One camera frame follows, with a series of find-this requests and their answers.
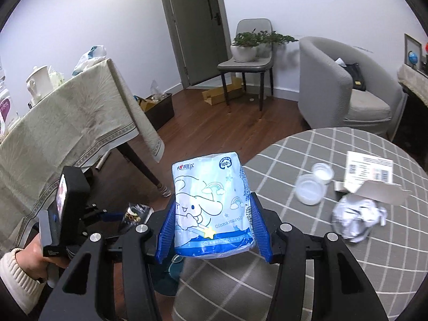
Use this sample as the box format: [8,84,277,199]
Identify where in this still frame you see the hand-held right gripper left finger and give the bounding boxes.
[43,192,178,321]

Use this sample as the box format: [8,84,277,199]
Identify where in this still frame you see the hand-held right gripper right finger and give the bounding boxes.
[249,192,390,321]

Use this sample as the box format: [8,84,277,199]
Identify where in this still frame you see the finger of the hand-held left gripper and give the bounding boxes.
[100,211,132,223]

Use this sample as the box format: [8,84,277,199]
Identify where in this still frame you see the dark plastic bag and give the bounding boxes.
[125,201,155,226]

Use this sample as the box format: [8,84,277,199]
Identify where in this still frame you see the blue cartoon tissue pack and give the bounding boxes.
[171,152,256,259]

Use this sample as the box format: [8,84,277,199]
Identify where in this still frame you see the person's left hand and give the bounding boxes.
[15,237,69,283]

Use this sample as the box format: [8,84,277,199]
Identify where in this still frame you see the dark wooden table leg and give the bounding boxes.
[117,144,171,198]

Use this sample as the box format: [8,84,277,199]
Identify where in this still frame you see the beige tablecloth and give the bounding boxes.
[0,58,165,251]

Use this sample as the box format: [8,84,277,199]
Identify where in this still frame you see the crumpled foil ball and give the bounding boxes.
[331,196,388,244]

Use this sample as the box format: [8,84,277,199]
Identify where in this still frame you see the black storage bin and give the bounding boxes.
[142,93,175,131]

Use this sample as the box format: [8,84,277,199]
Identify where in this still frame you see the purple label bottle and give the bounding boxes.
[0,87,12,124]

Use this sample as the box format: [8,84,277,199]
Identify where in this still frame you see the grey checkered tablecloth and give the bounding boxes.
[172,127,425,321]

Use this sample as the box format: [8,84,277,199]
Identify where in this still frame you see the white pitcher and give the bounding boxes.
[26,65,54,102]

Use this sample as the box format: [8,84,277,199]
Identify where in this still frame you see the white cardboard box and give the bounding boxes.
[334,150,413,204]

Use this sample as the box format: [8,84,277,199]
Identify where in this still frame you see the white plastic bag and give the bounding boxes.
[73,44,108,72]

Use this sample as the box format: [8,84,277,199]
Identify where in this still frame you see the flat cardboard box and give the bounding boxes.
[201,77,243,106]

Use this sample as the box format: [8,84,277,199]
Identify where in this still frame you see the grey armchair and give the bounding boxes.
[297,36,408,137]

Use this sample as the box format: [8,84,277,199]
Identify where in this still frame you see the black bag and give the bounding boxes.
[343,63,367,91]

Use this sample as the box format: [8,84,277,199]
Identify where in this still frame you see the potted plant white pot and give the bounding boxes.
[231,32,265,63]

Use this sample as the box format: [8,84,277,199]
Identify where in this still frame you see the grey door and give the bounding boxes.
[156,0,231,89]

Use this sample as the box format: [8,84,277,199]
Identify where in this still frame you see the grey dining chair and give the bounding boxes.
[217,19,275,119]

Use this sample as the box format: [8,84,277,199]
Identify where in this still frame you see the beige fringed desk cloth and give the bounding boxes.
[397,63,428,108]

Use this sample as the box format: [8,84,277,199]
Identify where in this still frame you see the picture frame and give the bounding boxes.
[404,33,422,69]

